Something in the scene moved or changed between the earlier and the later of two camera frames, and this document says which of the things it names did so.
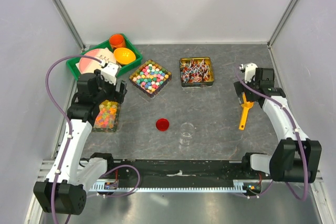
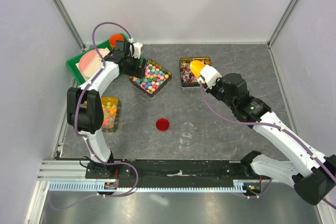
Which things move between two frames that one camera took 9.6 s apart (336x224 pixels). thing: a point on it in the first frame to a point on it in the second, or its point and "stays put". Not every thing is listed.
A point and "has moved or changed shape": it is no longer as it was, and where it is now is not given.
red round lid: x=162 y=124 stays put
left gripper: x=117 y=96 to x=137 y=72
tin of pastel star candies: x=150 y=78 stays put
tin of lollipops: x=196 y=72 stays put
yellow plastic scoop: x=246 y=106 has moved or changed shape
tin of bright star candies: x=107 y=118 stays put
